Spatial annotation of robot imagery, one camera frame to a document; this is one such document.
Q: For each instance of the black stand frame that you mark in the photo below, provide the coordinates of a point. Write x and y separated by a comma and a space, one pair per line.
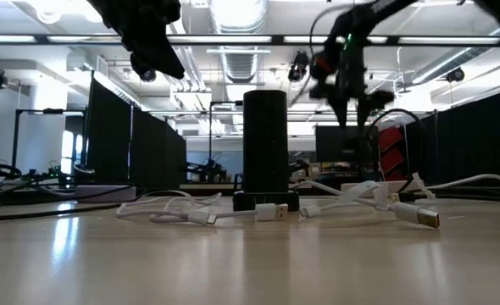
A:
48, 111
210, 135

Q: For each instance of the lavender round charger puck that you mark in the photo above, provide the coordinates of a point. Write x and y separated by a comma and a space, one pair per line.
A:
106, 193

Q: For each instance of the silver spiral ventilation duct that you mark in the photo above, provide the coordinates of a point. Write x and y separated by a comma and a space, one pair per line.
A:
239, 63

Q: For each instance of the black power tower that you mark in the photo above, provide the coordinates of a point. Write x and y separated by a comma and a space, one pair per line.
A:
265, 140

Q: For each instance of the white LED strip light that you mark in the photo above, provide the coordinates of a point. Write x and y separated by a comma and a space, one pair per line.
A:
220, 39
301, 39
80, 39
4, 39
445, 40

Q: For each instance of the black curtain partition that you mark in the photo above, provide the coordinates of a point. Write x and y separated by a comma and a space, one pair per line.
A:
470, 140
108, 140
159, 152

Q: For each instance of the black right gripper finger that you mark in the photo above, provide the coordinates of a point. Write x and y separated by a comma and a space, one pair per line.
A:
364, 112
342, 112

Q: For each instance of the background black robot arm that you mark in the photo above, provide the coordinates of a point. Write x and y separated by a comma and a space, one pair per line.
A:
207, 171

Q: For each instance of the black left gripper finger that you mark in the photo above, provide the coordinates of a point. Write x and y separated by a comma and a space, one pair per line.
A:
157, 59

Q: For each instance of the black monitor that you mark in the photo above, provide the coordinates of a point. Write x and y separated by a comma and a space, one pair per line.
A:
330, 146

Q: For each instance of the red tool cabinet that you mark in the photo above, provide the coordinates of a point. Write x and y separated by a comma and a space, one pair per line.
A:
390, 159

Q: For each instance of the electronics with green light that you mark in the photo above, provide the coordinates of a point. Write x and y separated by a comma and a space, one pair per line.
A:
55, 173

